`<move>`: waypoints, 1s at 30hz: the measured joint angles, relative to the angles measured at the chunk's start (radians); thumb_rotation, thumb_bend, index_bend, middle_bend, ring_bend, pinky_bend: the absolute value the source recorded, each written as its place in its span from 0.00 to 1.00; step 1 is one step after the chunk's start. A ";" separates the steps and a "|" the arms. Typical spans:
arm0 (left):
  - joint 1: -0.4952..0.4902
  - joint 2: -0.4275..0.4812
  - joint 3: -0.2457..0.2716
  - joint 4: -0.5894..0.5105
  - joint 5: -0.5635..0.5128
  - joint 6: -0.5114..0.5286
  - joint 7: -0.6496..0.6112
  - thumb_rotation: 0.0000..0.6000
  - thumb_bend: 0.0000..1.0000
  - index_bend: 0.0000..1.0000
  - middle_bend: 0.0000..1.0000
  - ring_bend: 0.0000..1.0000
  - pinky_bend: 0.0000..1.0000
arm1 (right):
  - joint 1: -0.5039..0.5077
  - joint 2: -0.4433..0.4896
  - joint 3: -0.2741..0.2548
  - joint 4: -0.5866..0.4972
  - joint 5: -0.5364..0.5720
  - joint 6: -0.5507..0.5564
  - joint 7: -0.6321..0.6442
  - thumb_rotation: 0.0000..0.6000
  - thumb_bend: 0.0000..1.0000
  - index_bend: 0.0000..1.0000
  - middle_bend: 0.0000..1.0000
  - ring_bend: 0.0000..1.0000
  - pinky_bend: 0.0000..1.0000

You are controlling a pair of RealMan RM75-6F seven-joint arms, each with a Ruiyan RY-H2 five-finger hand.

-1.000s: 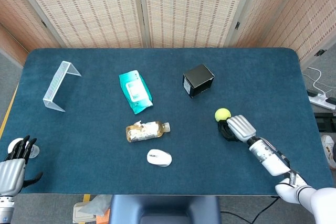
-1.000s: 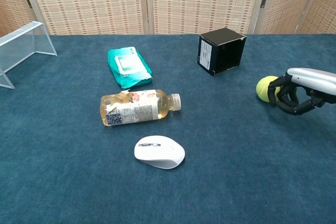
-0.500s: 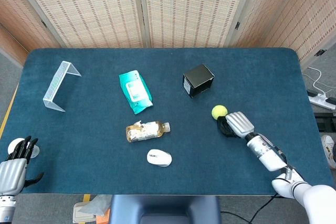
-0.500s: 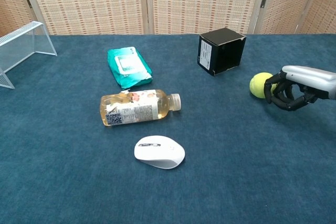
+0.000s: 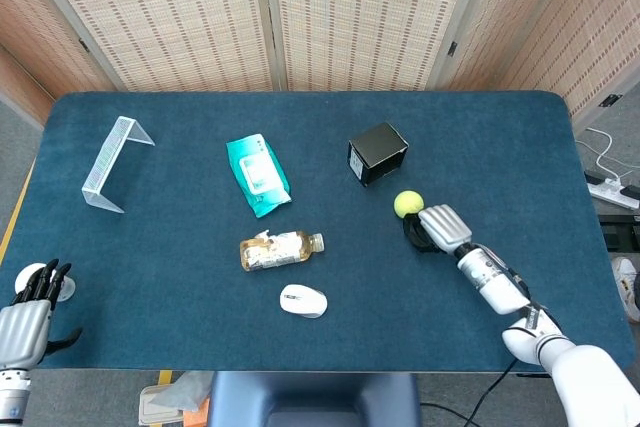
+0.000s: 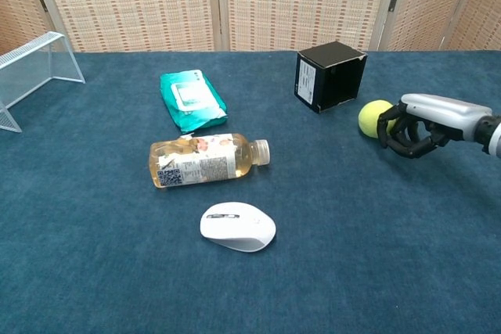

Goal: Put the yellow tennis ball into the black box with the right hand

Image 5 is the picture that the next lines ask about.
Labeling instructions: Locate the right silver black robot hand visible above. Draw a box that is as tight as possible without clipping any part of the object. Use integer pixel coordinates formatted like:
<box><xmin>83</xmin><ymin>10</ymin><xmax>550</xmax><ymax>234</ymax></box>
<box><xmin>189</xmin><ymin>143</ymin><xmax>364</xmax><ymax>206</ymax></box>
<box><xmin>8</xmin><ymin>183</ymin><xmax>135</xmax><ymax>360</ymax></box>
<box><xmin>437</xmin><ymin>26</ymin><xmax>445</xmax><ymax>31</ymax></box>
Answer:
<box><xmin>402</xmin><ymin>204</ymin><xmax>474</xmax><ymax>256</ymax></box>

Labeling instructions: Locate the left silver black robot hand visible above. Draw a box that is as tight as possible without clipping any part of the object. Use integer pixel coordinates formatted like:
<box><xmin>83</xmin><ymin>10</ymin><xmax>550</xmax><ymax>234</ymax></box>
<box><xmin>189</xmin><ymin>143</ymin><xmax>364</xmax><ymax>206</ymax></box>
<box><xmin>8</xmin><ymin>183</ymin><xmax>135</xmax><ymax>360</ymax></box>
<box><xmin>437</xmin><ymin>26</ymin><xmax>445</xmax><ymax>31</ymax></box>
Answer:
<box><xmin>0</xmin><ymin>259</ymin><xmax>84</xmax><ymax>371</ymax></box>

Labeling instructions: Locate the yellow tennis ball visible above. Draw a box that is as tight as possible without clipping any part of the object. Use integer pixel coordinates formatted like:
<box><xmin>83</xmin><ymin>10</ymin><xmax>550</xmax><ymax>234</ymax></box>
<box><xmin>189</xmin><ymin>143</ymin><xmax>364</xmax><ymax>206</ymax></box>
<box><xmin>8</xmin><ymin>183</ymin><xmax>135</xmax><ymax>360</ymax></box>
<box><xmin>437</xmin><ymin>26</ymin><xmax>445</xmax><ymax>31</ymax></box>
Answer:
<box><xmin>393</xmin><ymin>189</ymin><xmax>426</xmax><ymax>220</ymax></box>

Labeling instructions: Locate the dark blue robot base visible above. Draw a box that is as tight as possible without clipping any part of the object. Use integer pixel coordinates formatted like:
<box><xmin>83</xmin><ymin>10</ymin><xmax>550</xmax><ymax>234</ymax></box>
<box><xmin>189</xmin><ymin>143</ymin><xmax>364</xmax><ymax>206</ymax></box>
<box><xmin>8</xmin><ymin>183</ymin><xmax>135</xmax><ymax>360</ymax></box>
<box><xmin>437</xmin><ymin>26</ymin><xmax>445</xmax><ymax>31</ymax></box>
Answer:
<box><xmin>207</xmin><ymin>371</ymin><xmax>422</xmax><ymax>427</ymax></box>

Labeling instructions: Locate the black cardboard box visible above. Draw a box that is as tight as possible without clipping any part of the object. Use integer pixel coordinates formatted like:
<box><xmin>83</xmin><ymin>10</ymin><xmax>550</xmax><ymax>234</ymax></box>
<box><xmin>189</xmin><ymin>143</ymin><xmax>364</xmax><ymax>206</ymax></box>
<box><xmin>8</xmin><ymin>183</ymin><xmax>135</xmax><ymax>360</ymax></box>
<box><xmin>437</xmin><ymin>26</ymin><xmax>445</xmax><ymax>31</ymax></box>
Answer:
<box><xmin>347</xmin><ymin>121</ymin><xmax>410</xmax><ymax>189</ymax></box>

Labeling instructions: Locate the small white cup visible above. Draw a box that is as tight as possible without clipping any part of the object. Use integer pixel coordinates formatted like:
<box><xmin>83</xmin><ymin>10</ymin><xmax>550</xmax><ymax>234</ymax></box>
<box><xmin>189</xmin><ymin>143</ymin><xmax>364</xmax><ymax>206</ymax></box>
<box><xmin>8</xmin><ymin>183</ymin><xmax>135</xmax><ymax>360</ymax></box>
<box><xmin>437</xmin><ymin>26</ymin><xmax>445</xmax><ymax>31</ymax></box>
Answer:
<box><xmin>14</xmin><ymin>262</ymin><xmax>77</xmax><ymax>303</ymax></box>

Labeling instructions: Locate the white computer mouse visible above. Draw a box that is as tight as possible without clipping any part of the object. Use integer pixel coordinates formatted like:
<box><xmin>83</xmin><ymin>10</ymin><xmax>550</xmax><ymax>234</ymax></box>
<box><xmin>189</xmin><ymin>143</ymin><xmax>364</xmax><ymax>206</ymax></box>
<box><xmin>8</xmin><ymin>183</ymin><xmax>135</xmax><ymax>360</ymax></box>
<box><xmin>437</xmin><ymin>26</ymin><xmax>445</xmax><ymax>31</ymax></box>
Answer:
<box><xmin>278</xmin><ymin>283</ymin><xmax>329</xmax><ymax>320</ymax></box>

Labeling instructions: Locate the plastic tea bottle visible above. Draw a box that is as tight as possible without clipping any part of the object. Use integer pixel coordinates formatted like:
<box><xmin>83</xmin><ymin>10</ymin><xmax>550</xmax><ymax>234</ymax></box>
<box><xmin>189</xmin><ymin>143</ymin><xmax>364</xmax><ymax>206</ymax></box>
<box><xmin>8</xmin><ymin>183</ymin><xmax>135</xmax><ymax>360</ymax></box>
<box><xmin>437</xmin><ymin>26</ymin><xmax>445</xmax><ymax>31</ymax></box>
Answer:
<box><xmin>239</xmin><ymin>229</ymin><xmax>327</xmax><ymax>273</ymax></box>

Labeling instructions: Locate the white power strip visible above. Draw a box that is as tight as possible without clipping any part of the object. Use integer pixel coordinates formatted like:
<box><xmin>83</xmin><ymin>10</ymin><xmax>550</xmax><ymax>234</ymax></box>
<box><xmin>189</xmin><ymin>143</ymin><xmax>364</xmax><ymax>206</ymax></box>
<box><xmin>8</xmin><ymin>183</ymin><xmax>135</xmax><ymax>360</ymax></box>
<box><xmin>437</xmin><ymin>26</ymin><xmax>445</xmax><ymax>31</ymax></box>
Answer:
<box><xmin>587</xmin><ymin>176</ymin><xmax>640</xmax><ymax>211</ymax></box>

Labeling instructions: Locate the grey plastic bag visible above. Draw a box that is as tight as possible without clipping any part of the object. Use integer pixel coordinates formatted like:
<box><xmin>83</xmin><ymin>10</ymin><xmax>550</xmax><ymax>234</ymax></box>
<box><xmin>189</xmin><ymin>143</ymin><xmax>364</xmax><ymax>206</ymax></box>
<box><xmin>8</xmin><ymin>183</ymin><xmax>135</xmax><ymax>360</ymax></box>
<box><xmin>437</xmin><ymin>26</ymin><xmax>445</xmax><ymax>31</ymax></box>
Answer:
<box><xmin>149</xmin><ymin>371</ymin><xmax>214</xmax><ymax>413</ymax></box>

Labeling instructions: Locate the black metal floor foot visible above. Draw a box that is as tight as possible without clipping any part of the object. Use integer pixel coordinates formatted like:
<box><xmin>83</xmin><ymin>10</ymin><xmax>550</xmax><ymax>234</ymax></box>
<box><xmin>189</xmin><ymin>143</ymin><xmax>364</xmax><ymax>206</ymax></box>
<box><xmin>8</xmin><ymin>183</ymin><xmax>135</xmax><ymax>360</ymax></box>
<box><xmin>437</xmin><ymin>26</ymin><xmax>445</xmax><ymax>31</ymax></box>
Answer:
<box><xmin>598</xmin><ymin>214</ymin><xmax>640</xmax><ymax>251</ymax></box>

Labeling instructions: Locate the white sneaker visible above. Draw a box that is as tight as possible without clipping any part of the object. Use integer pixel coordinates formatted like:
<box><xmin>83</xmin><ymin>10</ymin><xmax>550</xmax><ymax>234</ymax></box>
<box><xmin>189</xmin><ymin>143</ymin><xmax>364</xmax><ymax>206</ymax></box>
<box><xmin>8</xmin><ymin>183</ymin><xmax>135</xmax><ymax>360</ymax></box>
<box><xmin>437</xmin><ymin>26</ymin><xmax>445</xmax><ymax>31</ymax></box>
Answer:
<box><xmin>610</xmin><ymin>256</ymin><xmax>640</xmax><ymax>324</ymax></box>

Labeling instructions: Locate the orange packet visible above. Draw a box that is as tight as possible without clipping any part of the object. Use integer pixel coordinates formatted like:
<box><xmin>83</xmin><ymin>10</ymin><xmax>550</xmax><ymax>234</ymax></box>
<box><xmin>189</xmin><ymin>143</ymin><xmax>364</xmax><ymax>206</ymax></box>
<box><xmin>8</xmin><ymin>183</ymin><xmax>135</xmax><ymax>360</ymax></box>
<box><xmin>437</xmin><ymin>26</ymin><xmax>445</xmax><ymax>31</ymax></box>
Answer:
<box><xmin>182</xmin><ymin>396</ymin><xmax>211</xmax><ymax>427</ymax></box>

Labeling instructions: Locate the clear acrylic riser stand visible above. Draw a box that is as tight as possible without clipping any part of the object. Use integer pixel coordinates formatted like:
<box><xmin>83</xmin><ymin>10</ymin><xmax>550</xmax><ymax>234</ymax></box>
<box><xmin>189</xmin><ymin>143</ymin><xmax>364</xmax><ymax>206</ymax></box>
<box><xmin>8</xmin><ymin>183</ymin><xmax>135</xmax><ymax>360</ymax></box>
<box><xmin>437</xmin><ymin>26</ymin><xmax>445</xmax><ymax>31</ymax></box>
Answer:
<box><xmin>81</xmin><ymin>115</ymin><xmax>156</xmax><ymax>215</ymax></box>

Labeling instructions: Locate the teal wet wipes pack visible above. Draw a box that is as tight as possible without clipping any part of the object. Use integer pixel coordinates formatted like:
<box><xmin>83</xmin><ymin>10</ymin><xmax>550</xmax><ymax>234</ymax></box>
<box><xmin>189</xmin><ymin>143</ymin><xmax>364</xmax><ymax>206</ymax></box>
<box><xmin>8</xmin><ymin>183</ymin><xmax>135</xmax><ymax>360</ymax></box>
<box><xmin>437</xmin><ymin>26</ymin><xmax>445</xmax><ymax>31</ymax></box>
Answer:
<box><xmin>225</xmin><ymin>133</ymin><xmax>293</xmax><ymax>219</ymax></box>

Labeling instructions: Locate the bamboo folding screen panel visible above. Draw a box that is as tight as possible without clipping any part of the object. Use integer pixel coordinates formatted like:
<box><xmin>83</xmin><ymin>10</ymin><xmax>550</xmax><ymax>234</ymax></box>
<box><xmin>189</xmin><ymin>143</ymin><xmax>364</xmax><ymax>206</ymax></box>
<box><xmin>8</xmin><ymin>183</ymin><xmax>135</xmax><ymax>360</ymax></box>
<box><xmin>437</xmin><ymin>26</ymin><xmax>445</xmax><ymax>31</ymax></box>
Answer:
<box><xmin>432</xmin><ymin>0</ymin><xmax>640</xmax><ymax>128</ymax></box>
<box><xmin>14</xmin><ymin>0</ymin><xmax>279</xmax><ymax>93</ymax></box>
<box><xmin>0</xmin><ymin>0</ymin><xmax>116</xmax><ymax>126</ymax></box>
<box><xmin>259</xmin><ymin>0</ymin><xmax>494</xmax><ymax>93</ymax></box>

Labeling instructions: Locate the dark blue table mat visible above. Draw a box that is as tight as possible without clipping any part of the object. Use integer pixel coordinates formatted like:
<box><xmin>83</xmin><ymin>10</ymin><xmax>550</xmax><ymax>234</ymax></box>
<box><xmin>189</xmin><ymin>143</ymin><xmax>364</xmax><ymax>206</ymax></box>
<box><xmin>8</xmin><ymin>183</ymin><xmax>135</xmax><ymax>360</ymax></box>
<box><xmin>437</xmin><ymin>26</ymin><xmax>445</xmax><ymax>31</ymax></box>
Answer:
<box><xmin>0</xmin><ymin>90</ymin><xmax>636</xmax><ymax>376</ymax></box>

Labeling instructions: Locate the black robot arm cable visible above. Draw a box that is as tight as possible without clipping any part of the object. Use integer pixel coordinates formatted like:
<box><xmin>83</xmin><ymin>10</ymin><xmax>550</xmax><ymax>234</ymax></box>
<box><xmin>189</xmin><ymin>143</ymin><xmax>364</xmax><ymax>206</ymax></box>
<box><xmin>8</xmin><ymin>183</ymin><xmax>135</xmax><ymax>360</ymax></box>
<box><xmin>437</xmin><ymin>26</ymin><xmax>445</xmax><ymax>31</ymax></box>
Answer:
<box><xmin>467</xmin><ymin>359</ymin><xmax>519</xmax><ymax>427</ymax></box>

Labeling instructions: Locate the black floor cable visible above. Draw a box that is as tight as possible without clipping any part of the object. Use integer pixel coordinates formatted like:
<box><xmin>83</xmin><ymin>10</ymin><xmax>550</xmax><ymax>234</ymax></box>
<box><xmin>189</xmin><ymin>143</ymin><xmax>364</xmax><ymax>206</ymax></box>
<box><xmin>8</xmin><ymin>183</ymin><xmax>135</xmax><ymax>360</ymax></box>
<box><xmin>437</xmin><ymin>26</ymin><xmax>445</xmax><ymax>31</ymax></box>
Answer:
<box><xmin>419</xmin><ymin>402</ymin><xmax>476</xmax><ymax>427</ymax></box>

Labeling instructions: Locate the white power cable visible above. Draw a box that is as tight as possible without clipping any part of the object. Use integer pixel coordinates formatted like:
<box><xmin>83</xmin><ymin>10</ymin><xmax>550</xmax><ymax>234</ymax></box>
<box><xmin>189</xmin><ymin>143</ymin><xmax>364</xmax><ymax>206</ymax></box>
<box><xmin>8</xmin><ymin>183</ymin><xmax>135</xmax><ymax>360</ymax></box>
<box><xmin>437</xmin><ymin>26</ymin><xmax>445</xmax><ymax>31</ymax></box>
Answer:
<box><xmin>574</xmin><ymin>126</ymin><xmax>640</xmax><ymax>183</ymax></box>

